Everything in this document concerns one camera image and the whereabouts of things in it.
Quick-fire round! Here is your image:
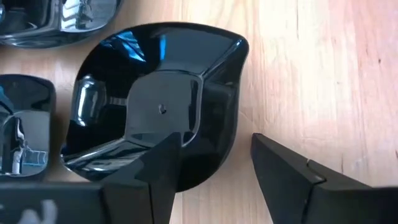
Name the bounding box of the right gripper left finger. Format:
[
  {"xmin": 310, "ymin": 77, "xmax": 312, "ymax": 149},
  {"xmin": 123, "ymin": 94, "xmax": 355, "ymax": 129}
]
[{"xmin": 101, "ymin": 133, "xmax": 182, "ymax": 224}]

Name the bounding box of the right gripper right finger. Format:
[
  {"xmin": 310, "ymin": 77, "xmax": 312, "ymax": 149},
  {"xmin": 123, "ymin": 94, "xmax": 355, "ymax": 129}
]
[{"xmin": 251, "ymin": 133, "xmax": 373, "ymax": 224}]

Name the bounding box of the black wavy square plate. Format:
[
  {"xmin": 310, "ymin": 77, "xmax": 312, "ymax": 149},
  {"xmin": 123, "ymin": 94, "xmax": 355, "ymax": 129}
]
[{"xmin": 0, "ymin": 0, "xmax": 123, "ymax": 50}]

